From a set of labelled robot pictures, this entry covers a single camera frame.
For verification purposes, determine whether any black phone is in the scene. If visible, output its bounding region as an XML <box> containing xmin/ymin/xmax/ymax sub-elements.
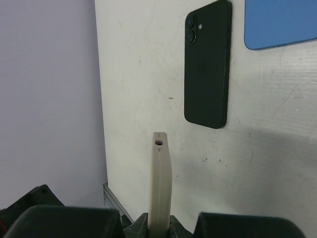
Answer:
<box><xmin>184</xmin><ymin>0</ymin><xmax>232</xmax><ymax>129</ymax></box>

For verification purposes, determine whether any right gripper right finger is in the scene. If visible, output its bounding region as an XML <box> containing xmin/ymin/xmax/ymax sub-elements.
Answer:
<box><xmin>169</xmin><ymin>212</ymin><xmax>305</xmax><ymax>238</ymax></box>

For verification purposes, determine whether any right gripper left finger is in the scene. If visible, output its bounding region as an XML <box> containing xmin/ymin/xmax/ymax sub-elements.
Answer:
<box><xmin>7</xmin><ymin>205</ymin><xmax>148</xmax><ymax>238</ymax></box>

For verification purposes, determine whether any blue phone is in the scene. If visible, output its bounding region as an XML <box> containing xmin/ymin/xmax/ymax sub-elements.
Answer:
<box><xmin>244</xmin><ymin>0</ymin><xmax>317</xmax><ymax>50</ymax></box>

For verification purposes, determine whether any beige cased phone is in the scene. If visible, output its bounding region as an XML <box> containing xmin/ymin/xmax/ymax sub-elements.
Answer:
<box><xmin>148</xmin><ymin>132</ymin><xmax>172</xmax><ymax>238</ymax></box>

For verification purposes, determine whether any aluminium front rail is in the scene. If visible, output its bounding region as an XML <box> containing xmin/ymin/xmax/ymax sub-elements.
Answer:
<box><xmin>103</xmin><ymin>182</ymin><xmax>134</xmax><ymax>226</ymax></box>

